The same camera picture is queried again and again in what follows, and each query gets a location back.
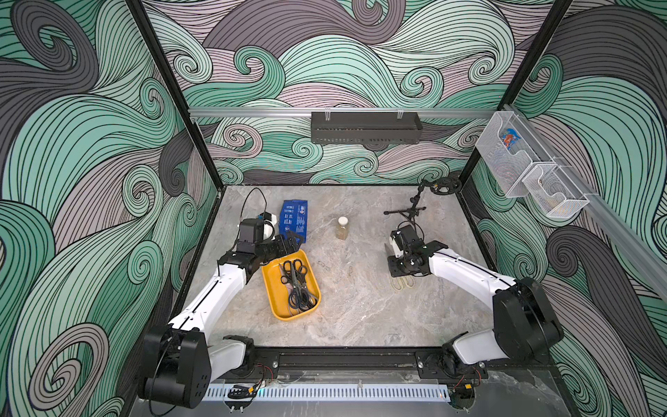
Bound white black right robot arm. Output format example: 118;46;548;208
386;225;564;376

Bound aluminium rail back wall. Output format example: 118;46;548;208
189;106;495;119

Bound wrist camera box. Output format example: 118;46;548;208
236;212;278;254
390;224;421;258

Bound large black handled scissors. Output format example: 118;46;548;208
281;259;319;312

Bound aluminium rail right wall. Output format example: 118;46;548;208
503;104;666;301

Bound white slotted cable duct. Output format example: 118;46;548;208
205;384;452;403

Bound large clear wall bin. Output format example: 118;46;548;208
476;111;546;198

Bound black wall mounted tray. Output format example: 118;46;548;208
310;112;424;148

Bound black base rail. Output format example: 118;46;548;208
255;347;555;382

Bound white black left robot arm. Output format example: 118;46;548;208
138;232;305;408

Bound colourful item in bin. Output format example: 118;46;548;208
499;128;523;151

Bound black corner frame post left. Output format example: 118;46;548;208
126;0;225;195

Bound small amber liquid bottle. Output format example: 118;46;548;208
335;216;349;240

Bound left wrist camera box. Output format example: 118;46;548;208
236;212;278;254

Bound black corner frame post right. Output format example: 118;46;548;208
458;0;574;186

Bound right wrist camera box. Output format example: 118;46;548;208
390;224;421;258

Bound small clear wall bin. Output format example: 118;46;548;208
522;163;589;220

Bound black corner frame post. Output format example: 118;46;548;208
126;0;225;195
458;0;574;186

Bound beige handled scissors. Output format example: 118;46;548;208
384;243;415;292

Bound aluminium rail wall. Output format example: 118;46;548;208
189;106;495;119
503;104;666;301

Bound small black scissors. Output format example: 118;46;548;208
290;288;319;312

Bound long thin black scissors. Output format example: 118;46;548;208
281;271;319;310

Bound blue wet wipes pack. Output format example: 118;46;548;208
279;200;308;243

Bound black mini tripod stand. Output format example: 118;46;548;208
383;177;463;225

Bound yellow storage box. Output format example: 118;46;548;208
261;250;321;321

